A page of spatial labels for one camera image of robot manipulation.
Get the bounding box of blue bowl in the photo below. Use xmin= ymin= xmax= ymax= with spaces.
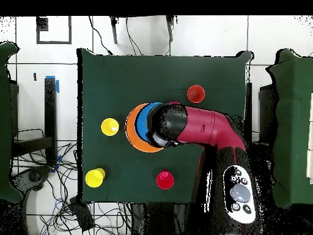
xmin=135 ymin=102 xmax=164 ymax=143

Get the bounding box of large yellow-orange bowl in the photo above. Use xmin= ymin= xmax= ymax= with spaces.
xmin=124 ymin=103 xmax=165 ymax=154

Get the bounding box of amber yellow cup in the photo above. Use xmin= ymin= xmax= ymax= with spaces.
xmin=100 ymin=117 xmax=120 ymax=137

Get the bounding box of orange cup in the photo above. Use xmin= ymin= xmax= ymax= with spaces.
xmin=186 ymin=84 xmax=206 ymax=104

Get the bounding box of red cup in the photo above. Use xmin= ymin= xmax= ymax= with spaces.
xmin=155 ymin=170 xmax=175 ymax=190

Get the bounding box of dark green table cloth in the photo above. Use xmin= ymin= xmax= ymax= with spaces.
xmin=76 ymin=48 xmax=254 ymax=205

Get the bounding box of bright yellow cup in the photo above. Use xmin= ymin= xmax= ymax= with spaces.
xmin=84 ymin=168 xmax=106 ymax=188

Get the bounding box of grey metal leg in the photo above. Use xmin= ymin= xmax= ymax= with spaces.
xmin=166 ymin=15 xmax=175 ymax=43
xmin=109 ymin=15 xmax=119 ymax=45

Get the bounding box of blue tape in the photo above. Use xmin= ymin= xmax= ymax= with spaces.
xmin=45 ymin=75 xmax=61 ymax=94

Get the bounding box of black metal stand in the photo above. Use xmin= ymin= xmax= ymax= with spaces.
xmin=10 ymin=76 xmax=58 ymax=167

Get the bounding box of black cabinet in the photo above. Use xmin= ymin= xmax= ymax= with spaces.
xmin=258 ymin=83 xmax=278 ymax=145
xmin=9 ymin=82 xmax=20 ymax=138

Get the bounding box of black power adapter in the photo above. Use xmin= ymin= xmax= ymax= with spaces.
xmin=69 ymin=196 xmax=96 ymax=233

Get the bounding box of grey office chair base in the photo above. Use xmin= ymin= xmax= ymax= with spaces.
xmin=10 ymin=166 xmax=51 ymax=192

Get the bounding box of green cloth side table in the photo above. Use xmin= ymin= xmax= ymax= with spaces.
xmin=0 ymin=41 xmax=23 ymax=204
xmin=265 ymin=48 xmax=313 ymax=209

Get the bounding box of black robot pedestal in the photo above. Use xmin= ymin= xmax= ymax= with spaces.
xmin=130 ymin=202 xmax=189 ymax=235

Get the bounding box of black cable with plug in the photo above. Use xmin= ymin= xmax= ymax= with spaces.
xmin=88 ymin=16 xmax=114 ymax=56

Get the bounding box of black metal post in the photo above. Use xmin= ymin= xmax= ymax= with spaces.
xmin=245 ymin=81 xmax=253 ymax=145

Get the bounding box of tangle of cables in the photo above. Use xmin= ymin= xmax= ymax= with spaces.
xmin=14 ymin=143 xmax=134 ymax=235

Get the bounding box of thin black cable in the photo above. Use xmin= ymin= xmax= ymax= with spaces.
xmin=125 ymin=16 xmax=143 ymax=56

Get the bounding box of blue cable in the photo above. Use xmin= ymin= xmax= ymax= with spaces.
xmin=51 ymin=197 xmax=74 ymax=214

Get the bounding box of grey square floor frame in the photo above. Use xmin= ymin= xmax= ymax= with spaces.
xmin=35 ymin=16 xmax=72 ymax=45

